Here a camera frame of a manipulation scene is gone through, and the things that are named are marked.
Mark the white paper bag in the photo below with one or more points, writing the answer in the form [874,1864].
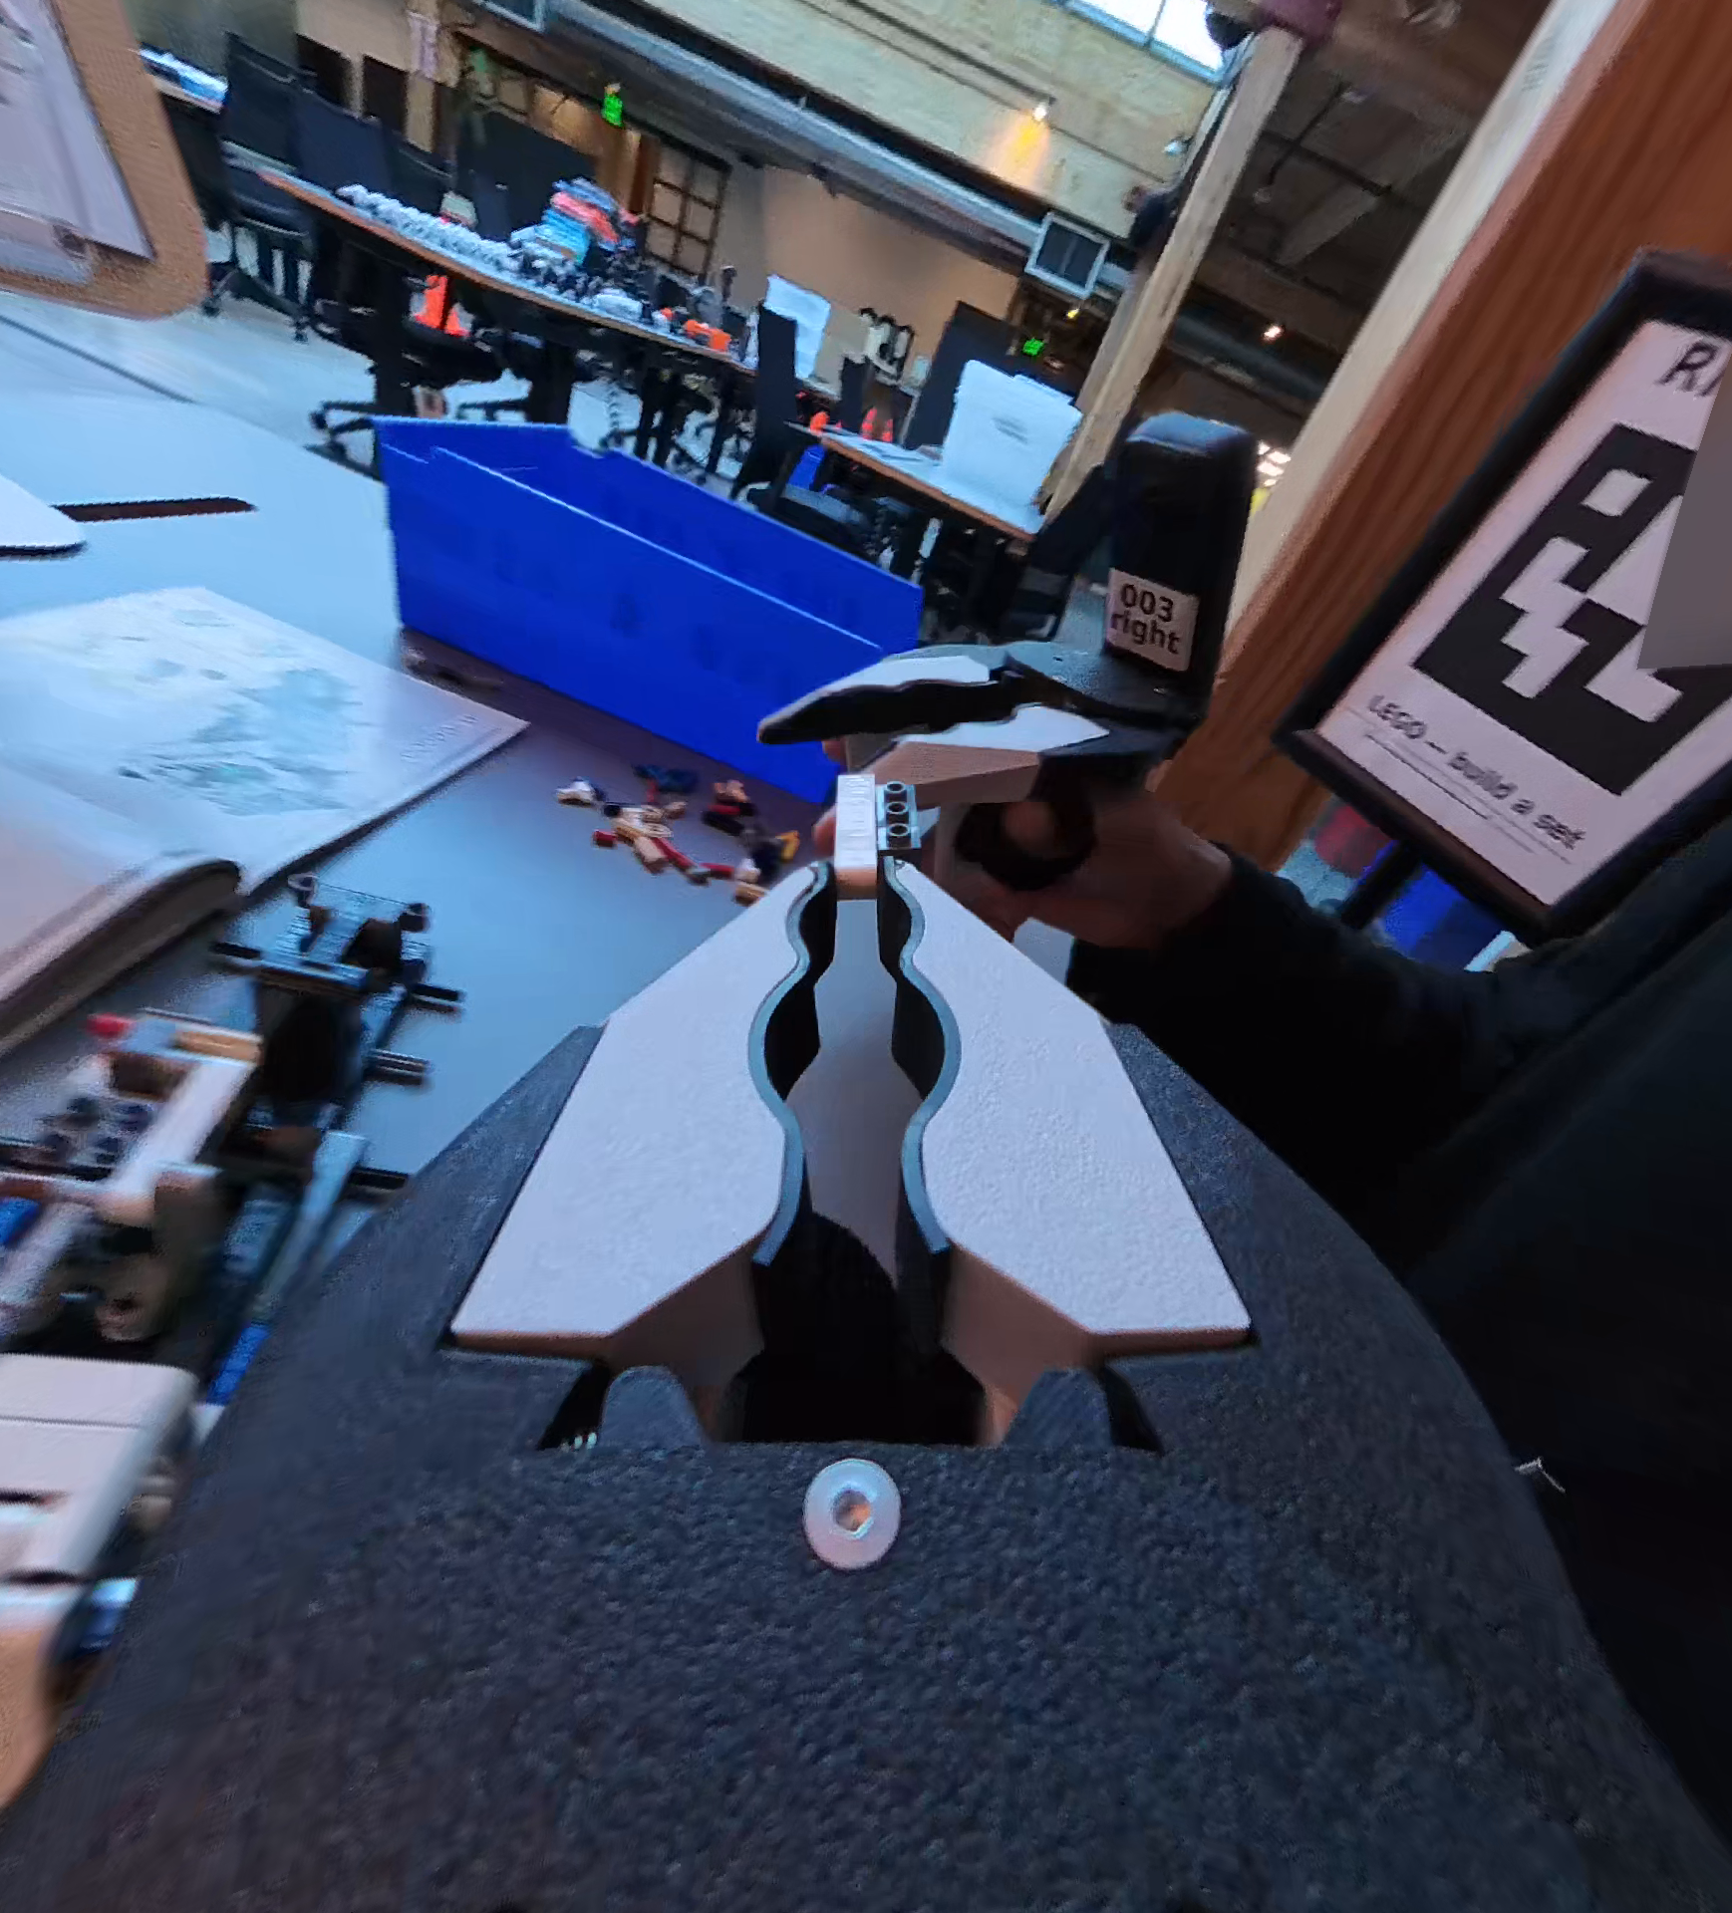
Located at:
[1007,425]

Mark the slim wooden column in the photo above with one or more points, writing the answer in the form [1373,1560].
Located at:
[1196,225]

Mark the lego truck chassis model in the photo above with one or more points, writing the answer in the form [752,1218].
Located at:
[164,1104]

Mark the person's black sweater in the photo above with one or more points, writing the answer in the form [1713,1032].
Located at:
[1675,1496]

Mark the blue plastic bin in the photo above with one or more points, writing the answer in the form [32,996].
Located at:
[629,598]

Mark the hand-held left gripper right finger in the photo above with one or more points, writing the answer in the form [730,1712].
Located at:
[1062,1167]

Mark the lego instruction booklet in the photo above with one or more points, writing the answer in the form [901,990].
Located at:
[179,718]

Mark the wide wooden post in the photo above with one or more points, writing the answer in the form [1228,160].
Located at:
[1404,446]

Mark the person's right forearm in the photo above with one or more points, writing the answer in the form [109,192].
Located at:
[1331,1017]

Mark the long cluttered work table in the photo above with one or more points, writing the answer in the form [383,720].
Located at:
[507,275]

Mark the black framed tag sign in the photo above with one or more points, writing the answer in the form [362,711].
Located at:
[1480,718]

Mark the person's right hand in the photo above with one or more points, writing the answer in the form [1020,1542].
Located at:
[1152,883]

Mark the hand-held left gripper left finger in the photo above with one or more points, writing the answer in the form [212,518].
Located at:
[629,1167]

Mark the pile of small lego pieces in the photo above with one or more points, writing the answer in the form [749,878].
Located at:
[652,837]

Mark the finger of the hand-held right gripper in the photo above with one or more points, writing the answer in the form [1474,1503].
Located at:
[985,739]
[912,674]

